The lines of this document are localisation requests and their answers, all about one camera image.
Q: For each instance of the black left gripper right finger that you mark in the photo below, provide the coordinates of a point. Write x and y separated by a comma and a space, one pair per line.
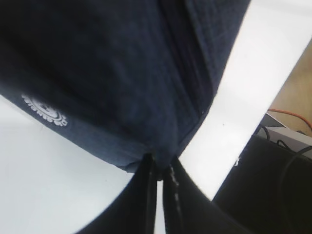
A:
188, 211

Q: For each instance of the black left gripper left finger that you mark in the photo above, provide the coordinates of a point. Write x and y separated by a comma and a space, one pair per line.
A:
134, 210

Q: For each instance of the navy blue lunch bag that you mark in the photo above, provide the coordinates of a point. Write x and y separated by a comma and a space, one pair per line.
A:
119, 78

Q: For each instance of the grey box on floor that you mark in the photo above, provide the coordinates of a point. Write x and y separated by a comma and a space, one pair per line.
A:
294, 140

